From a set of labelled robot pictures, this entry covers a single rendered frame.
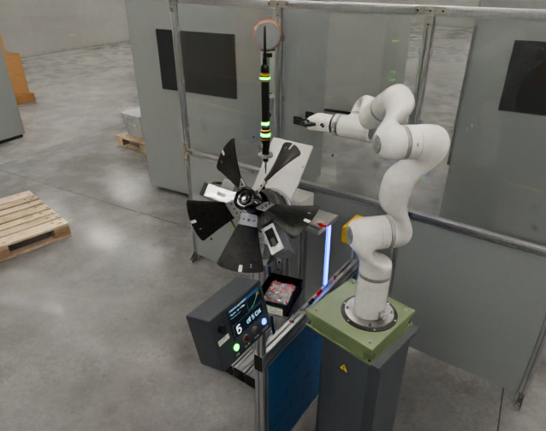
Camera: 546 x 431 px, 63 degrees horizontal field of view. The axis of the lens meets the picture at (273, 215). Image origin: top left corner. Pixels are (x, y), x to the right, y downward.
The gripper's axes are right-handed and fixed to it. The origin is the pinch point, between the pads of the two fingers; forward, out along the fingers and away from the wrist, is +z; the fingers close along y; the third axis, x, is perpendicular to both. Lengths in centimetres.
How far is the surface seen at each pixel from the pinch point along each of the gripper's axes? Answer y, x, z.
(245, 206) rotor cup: -8, -46, 25
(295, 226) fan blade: -6.8, -48.0, -2.7
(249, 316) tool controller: -67, -48, -23
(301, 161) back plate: 37, -36, 22
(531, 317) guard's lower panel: 70, -107, -102
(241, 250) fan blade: -18, -64, 21
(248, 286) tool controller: -62, -40, -20
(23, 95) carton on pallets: 267, -152, 787
